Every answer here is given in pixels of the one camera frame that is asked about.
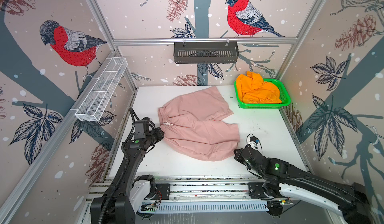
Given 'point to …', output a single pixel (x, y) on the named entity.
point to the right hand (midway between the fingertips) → (230, 153)
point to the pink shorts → (187, 127)
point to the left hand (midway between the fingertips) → (163, 131)
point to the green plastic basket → (284, 95)
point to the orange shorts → (253, 89)
